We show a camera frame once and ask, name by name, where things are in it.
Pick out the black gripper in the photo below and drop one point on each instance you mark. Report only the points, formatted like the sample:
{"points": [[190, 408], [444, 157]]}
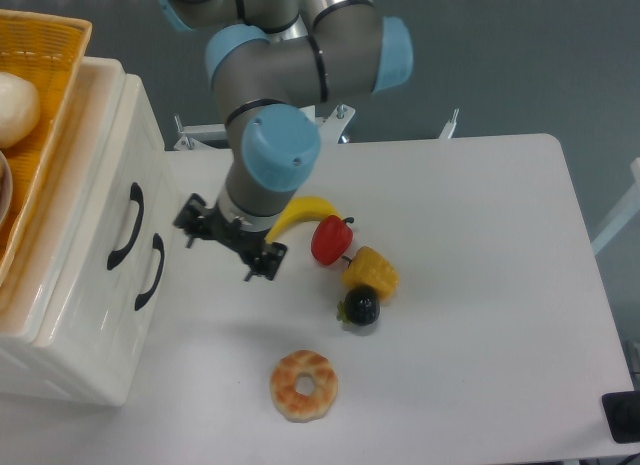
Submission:
{"points": [[196, 221]]}

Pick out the white drawer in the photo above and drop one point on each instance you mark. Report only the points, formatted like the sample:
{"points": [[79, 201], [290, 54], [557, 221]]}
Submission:
{"points": [[92, 308]]}

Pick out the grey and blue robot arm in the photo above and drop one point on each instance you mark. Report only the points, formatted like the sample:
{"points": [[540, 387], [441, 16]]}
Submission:
{"points": [[266, 63]]}

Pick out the white drawer cabinet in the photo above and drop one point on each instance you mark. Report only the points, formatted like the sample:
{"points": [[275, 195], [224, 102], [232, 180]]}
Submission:
{"points": [[68, 373]]}

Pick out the yellow banana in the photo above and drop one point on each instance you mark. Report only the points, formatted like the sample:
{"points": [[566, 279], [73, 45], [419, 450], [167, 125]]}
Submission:
{"points": [[301, 209]]}

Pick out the red bell pepper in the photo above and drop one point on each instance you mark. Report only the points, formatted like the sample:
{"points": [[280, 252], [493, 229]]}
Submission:
{"points": [[331, 239]]}

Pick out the yellow bell pepper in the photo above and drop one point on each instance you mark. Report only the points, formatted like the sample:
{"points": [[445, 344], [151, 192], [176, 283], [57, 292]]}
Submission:
{"points": [[369, 268]]}

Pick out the dark purple mangosteen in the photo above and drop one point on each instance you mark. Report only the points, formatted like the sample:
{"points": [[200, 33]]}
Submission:
{"points": [[359, 307]]}

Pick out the white round bun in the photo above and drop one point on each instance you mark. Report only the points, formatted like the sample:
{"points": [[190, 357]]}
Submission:
{"points": [[20, 109]]}

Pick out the yellow wicker basket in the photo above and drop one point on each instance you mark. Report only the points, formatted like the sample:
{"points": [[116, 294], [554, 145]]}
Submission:
{"points": [[40, 60]]}

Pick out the black device at edge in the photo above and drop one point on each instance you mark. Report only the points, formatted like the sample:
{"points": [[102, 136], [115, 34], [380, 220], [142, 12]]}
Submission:
{"points": [[622, 414]]}

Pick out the black lower drawer handle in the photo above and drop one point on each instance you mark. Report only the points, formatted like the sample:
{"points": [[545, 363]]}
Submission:
{"points": [[153, 273]]}

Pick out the black drawer handle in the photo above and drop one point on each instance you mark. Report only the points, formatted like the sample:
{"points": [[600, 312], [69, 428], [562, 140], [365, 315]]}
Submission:
{"points": [[130, 228], [153, 273]]}

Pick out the black top drawer handle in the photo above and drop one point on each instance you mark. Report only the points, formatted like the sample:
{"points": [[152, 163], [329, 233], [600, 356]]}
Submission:
{"points": [[130, 228]]}

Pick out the white table frame bracket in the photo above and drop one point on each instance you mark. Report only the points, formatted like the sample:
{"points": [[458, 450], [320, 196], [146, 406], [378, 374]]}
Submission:
{"points": [[449, 128]]}

